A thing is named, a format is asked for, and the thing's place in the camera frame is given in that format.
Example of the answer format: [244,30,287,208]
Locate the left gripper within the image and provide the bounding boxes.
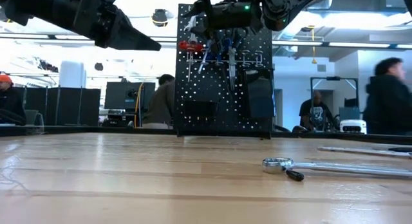
[72,0,162,51]

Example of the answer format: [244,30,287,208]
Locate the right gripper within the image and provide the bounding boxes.
[185,0,232,37]

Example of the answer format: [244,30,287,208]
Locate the red handled screwdriver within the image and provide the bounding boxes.
[178,40,204,83]

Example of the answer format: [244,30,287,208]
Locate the blue clear handled screwdriver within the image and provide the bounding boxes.
[198,37,215,75]

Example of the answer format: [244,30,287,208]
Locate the black handled scissors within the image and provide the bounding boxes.
[223,26,250,91]

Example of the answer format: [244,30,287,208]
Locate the black computer monitor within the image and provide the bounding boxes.
[104,81,156,111]

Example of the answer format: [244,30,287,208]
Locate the white cylinder column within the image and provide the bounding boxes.
[59,60,87,88]

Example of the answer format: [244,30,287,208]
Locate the black perforated pegboard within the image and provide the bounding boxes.
[173,3,277,138]

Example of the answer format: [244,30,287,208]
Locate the person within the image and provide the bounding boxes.
[362,56,412,135]
[141,73,176,130]
[0,73,27,127]
[298,90,337,132]

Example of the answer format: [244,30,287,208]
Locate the tall black pegboard bin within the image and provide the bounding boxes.
[243,68,277,119]

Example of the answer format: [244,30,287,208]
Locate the short black pegboard bin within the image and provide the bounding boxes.
[180,100,221,130]

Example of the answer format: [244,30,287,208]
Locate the black partition panels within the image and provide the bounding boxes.
[12,85,101,127]

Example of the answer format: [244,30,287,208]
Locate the yellow ceiling pendant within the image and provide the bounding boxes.
[309,24,318,64]

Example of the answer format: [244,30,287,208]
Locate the ceiling light strip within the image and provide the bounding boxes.
[272,40,412,48]

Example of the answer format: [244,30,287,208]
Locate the light blue screen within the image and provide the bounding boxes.
[339,107,361,120]

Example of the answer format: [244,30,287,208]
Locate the white box device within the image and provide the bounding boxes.
[339,119,367,134]

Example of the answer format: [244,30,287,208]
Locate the small black bit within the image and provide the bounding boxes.
[285,169,305,182]

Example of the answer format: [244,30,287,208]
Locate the black dome yellow ring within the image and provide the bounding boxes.
[151,8,170,28]

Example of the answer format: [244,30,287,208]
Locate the yellow hanging cable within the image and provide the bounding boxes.
[134,80,145,127]

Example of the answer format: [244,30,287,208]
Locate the black metal frame stand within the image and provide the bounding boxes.
[310,76,359,109]

